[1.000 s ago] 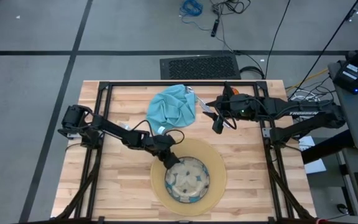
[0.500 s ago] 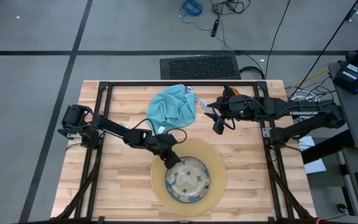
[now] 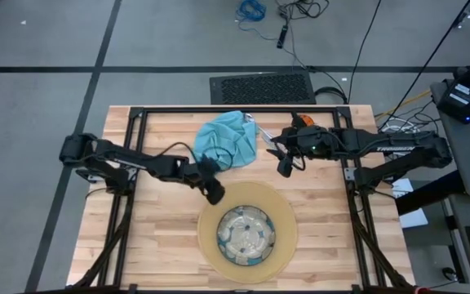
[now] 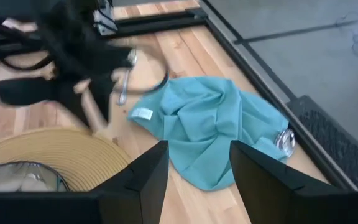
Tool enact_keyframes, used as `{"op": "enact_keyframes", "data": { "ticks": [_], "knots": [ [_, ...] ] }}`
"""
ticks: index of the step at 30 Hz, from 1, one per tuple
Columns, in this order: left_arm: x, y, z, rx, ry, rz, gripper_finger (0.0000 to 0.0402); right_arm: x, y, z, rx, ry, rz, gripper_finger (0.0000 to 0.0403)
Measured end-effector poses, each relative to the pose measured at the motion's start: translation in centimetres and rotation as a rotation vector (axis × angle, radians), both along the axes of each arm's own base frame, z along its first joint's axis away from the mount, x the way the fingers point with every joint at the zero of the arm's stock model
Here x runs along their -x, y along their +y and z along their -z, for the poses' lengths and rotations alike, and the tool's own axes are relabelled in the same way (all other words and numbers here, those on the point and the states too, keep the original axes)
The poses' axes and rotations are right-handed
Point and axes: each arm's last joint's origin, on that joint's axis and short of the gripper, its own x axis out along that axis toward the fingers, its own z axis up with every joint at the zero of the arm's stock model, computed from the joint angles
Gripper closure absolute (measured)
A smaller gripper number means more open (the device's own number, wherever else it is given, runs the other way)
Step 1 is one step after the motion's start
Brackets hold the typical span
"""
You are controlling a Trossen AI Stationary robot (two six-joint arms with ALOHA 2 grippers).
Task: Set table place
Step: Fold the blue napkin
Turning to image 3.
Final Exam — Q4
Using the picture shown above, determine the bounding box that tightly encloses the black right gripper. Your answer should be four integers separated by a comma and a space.
266, 124, 344, 161

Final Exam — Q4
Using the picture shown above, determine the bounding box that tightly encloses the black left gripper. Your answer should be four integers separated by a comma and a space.
176, 153, 227, 207

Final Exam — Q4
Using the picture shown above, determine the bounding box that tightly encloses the silver knife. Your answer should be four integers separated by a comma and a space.
242, 113, 279, 150

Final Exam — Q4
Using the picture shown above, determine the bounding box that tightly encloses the teal cloth napkin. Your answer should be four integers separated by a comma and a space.
193, 109, 259, 172

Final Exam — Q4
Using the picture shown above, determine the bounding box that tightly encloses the dark round plate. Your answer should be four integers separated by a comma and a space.
216, 204, 277, 267

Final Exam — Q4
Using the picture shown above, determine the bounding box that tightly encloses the round woven straw placemat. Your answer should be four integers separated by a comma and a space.
197, 180, 299, 285

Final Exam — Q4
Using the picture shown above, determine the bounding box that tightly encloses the red patterned cup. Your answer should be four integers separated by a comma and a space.
291, 114, 315, 128

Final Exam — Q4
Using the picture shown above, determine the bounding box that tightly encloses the black perforated floor mat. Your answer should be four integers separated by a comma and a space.
209, 70, 318, 105

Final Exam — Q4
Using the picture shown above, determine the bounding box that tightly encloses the white paper sheet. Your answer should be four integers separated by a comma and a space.
391, 177, 429, 230

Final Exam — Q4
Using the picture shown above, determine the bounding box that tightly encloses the black computer box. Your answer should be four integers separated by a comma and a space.
436, 78, 470, 124

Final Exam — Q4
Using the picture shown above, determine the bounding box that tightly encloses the black computer mouse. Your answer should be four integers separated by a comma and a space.
441, 266, 459, 283

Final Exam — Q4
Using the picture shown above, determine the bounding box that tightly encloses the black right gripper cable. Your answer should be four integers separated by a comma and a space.
287, 138, 308, 171

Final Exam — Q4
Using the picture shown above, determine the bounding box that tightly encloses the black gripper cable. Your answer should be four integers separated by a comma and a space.
154, 141, 235, 173
287, 138, 308, 171

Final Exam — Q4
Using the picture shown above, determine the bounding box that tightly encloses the black aluminium table frame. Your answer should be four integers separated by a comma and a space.
66, 105, 416, 294

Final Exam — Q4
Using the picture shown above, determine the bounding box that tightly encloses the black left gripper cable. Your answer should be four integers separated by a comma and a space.
154, 141, 235, 173

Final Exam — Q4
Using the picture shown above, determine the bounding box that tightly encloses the black looped floor cable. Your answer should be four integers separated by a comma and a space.
313, 86, 348, 105

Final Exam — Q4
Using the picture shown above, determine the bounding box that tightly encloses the long black floor cable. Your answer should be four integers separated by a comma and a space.
346, 0, 384, 104
377, 0, 470, 132

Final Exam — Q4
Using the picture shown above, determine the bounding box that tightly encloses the yellow cable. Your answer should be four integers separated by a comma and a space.
375, 89, 432, 120

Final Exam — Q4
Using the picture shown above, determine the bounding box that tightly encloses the blue coiled cable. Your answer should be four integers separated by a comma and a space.
234, 0, 280, 42

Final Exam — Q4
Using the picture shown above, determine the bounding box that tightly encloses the black tangled cable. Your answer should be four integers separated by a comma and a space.
275, 0, 330, 22

